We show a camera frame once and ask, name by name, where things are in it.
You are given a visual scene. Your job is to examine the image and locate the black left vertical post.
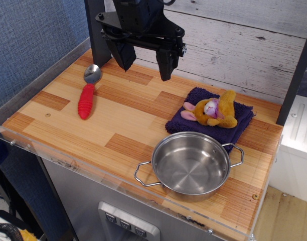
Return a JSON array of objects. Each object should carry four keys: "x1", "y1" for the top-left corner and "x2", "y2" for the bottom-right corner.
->
[{"x1": 84, "y1": 0, "x2": 111, "y2": 68}]

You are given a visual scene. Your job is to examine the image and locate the clear acrylic table edge guard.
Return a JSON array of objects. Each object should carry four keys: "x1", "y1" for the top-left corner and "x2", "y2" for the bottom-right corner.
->
[{"x1": 0, "y1": 122, "x2": 257, "y2": 241}]

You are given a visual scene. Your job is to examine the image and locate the red handled metal spoon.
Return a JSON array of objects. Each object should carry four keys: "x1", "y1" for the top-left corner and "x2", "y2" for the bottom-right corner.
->
[{"x1": 78, "y1": 64, "x2": 102, "y2": 119}]

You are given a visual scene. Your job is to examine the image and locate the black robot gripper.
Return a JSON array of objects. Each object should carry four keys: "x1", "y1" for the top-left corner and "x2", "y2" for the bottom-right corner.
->
[{"x1": 96, "y1": 1, "x2": 187, "y2": 81}]

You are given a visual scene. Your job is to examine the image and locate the purple folded towel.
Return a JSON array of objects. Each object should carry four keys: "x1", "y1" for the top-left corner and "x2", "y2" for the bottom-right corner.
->
[{"x1": 165, "y1": 87, "x2": 254, "y2": 144}]

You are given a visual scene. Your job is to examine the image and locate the stainless steel pot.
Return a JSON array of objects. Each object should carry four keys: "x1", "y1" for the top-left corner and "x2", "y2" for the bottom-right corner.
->
[{"x1": 149, "y1": 132, "x2": 244, "y2": 202}]

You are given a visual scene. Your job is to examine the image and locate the silver button control panel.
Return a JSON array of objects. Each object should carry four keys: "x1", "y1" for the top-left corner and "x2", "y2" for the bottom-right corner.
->
[{"x1": 98, "y1": 201, "x2": 161, "y2": 240}]

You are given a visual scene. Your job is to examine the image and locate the black vertical post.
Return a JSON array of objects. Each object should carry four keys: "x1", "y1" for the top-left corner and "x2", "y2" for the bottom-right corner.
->
[
  {"x1": 276, "y1": 38, "x2": 307, "y2": 126},
  {"x1": 84, "y1": 0, "x2": 111, "y2": 68}
]

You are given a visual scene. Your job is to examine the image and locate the yellow plush bunny toy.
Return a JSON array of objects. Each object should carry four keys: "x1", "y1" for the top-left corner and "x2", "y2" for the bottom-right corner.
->
[{"x1": 181, "y1": 90, "x2": 238, "y2": 129}]

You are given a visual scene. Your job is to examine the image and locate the white appliance at right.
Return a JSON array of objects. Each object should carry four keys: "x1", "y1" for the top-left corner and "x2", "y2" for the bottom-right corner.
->
[{"x1": 269, "y1": 95, "x2": 307, "y2": 201}]

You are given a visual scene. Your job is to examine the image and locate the black right vertical post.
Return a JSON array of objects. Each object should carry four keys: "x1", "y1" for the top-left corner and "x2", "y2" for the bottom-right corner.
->
[{"x1": 276, "y1": 38, "x2": 307, "y2": 126}]

